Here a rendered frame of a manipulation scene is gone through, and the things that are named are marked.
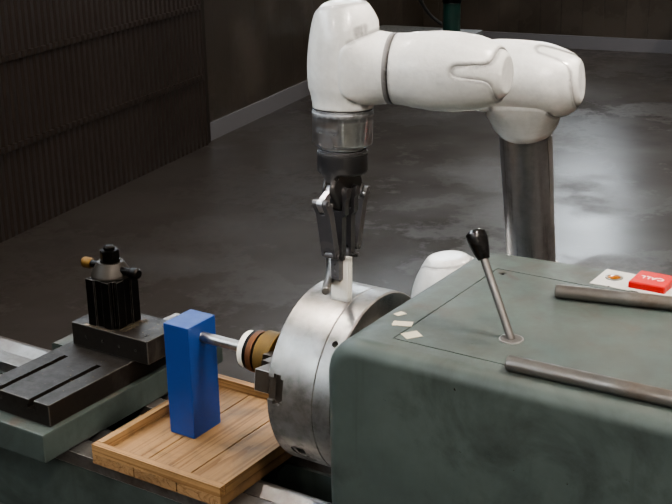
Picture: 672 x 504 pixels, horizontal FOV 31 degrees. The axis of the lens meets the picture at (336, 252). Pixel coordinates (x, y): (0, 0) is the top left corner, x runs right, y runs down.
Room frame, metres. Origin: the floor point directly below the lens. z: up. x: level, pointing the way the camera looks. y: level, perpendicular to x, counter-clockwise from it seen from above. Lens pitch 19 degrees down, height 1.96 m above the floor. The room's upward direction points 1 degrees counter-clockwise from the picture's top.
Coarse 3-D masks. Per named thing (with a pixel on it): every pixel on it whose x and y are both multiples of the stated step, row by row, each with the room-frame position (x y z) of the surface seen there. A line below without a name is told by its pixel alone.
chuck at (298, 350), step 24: (312, 288) 1.88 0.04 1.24; (360, 288) 1.87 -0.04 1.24; (312, 312) 1.82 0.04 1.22; (336, 312) 1.80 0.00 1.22; (288, 336) 1.79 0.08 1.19; (312, 336) 1.78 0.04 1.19; (288, 360) 1.77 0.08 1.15; (312, 360) 1.75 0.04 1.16; (288, 384) 1.75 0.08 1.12; (312, 384) 1.73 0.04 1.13; (288, 408) 1.75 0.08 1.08; (288, 432) 1.76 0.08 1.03; (312, 432) 1.72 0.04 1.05; (312, 456) 1.76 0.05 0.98
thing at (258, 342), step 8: (248, 336) 1.97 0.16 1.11; (256, 336) 1.96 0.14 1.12; (264, 336) 1.95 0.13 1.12; (272, 336) 1.95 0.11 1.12; (248, 344) 1.95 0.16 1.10; (256, 344) 1.94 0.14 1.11; (264, 344) 1.93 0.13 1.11; (272, 344) 1.92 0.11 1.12; (248, 352) 1.94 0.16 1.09; (256, 352) 1.93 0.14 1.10; (264, 352) 1.92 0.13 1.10; (248, 360) 1.94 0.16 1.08; (256, 360) 1.93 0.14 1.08; (248, 368) 1.95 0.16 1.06
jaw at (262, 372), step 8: (272, 352) 1.91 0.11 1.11; (264, 360) 1.86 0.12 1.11; (256, 368) 1.81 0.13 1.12; (264, 368) 1.82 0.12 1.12; (256, 376) 1.81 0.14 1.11; (264, 376) 1.80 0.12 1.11; (280, 376) 1.77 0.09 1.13; (256, 384) 1.81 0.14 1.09; (264, 384) 1.80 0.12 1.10; (272, 384) 1.78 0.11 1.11; (280, 384) 1.77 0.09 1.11; (264, 392) 1.80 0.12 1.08; (272, 392) 1.77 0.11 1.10; (280, 392) 1.76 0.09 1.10; (280, 400) 1.76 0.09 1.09
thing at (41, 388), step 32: (160, 320) 2.40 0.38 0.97; (64, 352) 2.24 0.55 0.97; (96, 352) 2.23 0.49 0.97; (0, 384) 2.09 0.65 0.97; (32, 384) 2.09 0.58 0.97; (64, 384) 2.10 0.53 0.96; (96, 384) 2.10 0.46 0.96; (128, 384) 2.17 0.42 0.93; (32, 416) 2.02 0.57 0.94; (64, 416) 2.02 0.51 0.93
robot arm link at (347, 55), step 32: (352, 0) 1.72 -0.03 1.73; (320, 32) 1.70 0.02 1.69; (352, 32) 1.68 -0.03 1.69; (384, 32) 1.70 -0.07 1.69; (320, 64) 1.69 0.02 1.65; (352, 64) 1.67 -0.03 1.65; (384, 64) 1.66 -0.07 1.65; (320, 96) 1.69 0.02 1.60; (352, 96) 1.67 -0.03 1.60; (384, 96) 1.67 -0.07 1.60
